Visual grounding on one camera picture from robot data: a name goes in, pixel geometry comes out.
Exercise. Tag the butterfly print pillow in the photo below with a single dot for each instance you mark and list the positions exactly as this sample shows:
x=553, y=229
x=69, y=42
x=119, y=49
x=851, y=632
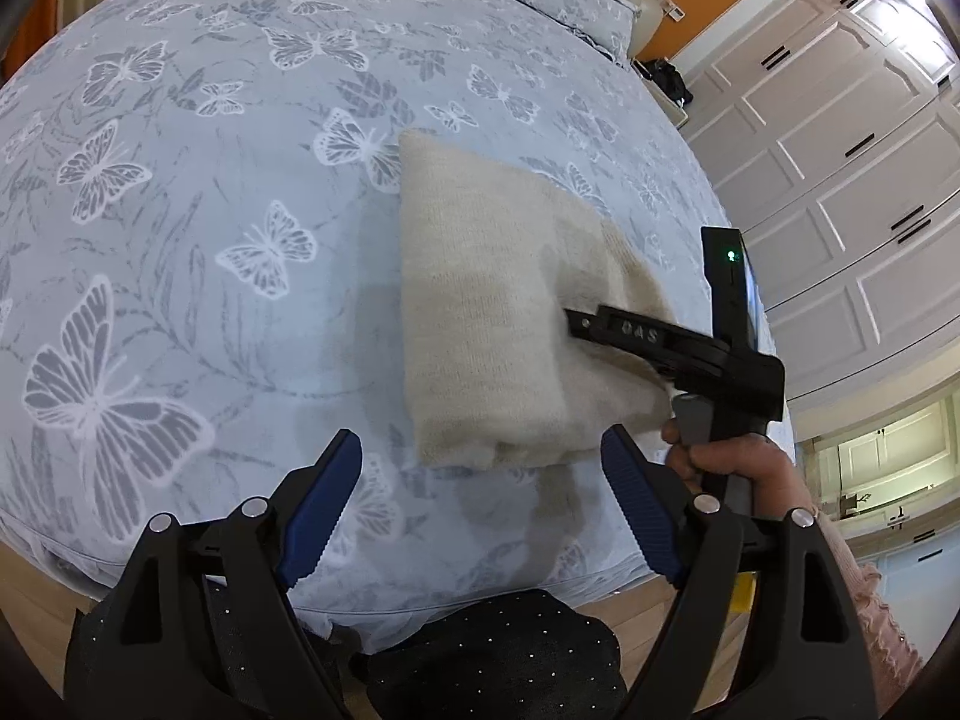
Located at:
x=562, y=0

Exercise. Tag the cream knit sweater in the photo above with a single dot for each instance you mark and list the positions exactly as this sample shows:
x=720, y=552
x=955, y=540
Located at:
x=480, y=300

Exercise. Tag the grey butterfly print blanket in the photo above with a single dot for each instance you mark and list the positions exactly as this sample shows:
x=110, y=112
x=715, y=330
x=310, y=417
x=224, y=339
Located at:
x=225, y=165

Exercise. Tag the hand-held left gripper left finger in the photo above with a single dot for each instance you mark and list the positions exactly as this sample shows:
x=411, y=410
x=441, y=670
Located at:
x=326, y=495

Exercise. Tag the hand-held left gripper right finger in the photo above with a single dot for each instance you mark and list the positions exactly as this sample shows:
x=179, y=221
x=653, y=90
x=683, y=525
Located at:
x=637, y=495

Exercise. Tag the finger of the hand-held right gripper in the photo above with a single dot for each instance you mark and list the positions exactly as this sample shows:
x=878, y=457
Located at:
x=637, y=334

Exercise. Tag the black bag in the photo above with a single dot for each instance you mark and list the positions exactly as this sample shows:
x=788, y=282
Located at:
x=667, y=82

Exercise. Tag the white wall switch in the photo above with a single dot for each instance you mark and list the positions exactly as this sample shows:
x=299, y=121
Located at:
x=672, y=11

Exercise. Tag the white panelled wardrobe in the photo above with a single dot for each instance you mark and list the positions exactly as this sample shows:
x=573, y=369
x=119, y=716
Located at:
x=825, y=165

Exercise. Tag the person's right hand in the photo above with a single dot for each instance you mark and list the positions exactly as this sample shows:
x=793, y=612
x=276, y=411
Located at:
x=772, y=472

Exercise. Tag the person's right forearm pink sleeve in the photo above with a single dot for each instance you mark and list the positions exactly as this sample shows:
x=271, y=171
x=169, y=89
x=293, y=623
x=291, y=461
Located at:
x=874, y=607

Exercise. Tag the person's black dotted pants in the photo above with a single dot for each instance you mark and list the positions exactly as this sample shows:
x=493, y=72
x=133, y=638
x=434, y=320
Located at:
x=487, y=652

